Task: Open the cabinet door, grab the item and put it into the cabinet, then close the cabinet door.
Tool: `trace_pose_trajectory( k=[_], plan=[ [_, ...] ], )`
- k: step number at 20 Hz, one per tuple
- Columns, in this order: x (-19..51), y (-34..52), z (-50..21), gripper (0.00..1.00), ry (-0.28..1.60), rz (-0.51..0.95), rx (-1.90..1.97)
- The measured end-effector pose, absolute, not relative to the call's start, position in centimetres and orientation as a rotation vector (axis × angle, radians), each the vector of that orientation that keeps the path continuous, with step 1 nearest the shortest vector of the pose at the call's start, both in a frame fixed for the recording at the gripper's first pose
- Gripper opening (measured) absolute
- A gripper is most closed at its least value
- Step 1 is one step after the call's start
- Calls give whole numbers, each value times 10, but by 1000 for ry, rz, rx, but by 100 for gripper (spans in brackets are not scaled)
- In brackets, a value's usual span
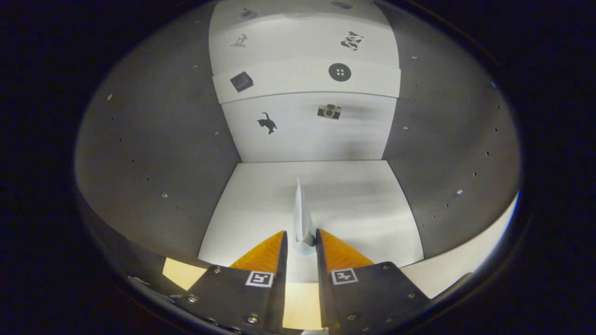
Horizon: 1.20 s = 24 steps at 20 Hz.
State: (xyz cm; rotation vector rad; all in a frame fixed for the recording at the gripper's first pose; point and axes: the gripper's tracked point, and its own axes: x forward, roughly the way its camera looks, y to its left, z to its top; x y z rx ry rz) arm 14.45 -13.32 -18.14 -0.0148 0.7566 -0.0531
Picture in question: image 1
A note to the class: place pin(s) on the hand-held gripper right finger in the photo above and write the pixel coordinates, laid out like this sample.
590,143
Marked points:
324,302

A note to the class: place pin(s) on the white blue cone bottle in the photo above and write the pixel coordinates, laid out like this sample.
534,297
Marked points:
301,218

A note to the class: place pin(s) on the grey cabinet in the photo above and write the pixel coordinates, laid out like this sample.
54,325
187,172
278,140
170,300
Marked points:
153,139

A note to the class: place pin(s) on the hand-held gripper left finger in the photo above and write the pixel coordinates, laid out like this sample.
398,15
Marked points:
278,302

